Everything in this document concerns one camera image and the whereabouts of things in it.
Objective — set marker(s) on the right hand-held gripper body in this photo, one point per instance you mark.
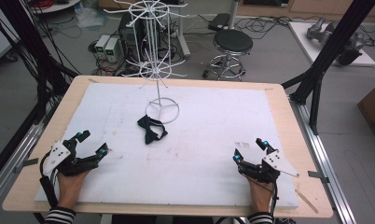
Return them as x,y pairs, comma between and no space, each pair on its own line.
274,161

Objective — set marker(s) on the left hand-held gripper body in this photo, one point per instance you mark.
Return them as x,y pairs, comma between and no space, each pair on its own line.
56,155

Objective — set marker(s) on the black bow tie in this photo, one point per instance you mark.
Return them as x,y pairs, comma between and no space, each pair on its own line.
151,133

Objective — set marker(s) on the person's left hand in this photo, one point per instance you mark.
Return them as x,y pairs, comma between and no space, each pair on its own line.
69,189

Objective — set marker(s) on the person's right hand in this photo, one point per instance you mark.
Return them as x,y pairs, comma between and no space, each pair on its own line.
261,197

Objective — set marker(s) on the wooden table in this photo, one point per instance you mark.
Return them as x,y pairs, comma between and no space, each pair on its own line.
286,124

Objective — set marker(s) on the metal table clip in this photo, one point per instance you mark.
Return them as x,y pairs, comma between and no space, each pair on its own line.
25,165
317,176

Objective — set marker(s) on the white foam mat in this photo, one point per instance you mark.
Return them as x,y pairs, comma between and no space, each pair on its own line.
191,149

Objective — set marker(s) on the thin wooden stick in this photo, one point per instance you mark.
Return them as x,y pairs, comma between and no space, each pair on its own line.
307,201

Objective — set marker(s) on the grey bench power supply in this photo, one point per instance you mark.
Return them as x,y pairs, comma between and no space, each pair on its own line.
101,45
112,49

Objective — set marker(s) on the black computer tower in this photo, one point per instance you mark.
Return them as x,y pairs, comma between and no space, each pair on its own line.
126,37

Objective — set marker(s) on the black round stool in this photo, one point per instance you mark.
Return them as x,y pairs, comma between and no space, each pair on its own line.
233,40

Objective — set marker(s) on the brown box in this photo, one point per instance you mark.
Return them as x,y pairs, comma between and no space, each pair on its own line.
373,109

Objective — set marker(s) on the white floor board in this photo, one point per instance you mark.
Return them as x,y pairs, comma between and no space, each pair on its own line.
303,37

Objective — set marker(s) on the clear plastic bag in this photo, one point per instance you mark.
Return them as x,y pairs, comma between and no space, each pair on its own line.
90,17

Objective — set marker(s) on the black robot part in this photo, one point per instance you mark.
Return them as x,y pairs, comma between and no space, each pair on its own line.
350,53

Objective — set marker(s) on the grey robot part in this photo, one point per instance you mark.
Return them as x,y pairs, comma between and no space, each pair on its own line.
319,31

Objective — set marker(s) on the grey metal table leg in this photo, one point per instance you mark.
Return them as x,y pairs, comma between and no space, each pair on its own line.
184,40

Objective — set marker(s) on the flat black box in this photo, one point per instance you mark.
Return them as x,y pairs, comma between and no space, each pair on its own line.
219,21

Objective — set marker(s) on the round white table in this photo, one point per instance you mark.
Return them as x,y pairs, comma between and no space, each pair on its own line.
56,6

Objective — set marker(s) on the aluminium rail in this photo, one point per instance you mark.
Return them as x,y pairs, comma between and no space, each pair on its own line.
325,161
16,155

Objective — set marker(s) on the black metal frame stand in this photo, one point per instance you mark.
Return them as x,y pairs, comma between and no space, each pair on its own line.
30,40
328,53

